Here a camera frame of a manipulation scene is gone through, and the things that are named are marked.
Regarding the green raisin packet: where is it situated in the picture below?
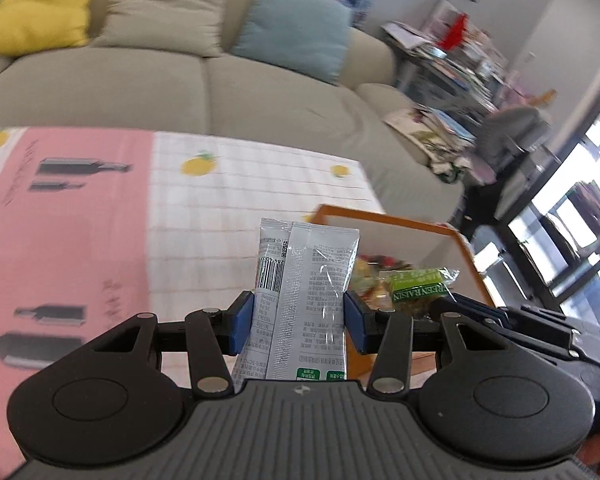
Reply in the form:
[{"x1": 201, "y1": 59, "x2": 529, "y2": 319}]
[{"x1": 382, "y1": 266, "x2": 460, "y2": 318}]

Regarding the silver white snack packet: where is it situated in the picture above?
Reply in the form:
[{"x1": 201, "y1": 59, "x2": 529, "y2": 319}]
[{"x1": 233, "y1": 218, "x2": 360, "y2": 390}]

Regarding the yellow noodle snack packet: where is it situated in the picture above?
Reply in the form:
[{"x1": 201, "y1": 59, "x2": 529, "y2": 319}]
[{"x1": 349, "y1": 255, "x2": 414, "y2": 310}]

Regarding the orange rimmed white storage box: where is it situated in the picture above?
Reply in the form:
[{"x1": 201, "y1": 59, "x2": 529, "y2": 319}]
[{"x1": 303, "y1": 202, "x2": 496, "y2": 380}]

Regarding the pink white lemon tablecloth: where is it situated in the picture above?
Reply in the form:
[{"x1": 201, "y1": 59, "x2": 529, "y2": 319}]
[{"x1": 0, "y1": 127, "x2": 381, "y2": 479}]

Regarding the pile of magazines on sofa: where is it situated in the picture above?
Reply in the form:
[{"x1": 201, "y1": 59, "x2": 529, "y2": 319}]
[{"x1": 384, "y1": 106, "x2": 476, "y2": 184}]

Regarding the cluttered bookshelf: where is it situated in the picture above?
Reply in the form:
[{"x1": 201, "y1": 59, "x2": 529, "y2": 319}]
[{"x1": 381, "y1": 0, "x2": 535, "y2": 124}]

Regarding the beige sofa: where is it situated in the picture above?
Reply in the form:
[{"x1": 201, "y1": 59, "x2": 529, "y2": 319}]
[{"x1": 0, "y1": 29, "x2": 464, "y2": 222}]

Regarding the light blue cushion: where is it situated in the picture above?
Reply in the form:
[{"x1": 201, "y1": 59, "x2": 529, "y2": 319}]
[{"x1": 230, "y1": 0, "x2": 351, "y2": 84}]

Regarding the beige cushion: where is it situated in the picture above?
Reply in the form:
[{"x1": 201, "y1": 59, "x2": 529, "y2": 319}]
[{"x1": 93, "y1": 0, "x2": 225, "y2": 58}]

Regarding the yellow cushion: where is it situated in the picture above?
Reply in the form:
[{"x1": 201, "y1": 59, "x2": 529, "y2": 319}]
[{"x1": 0, "y1": 0, "x2": 91, "y2": 58}]

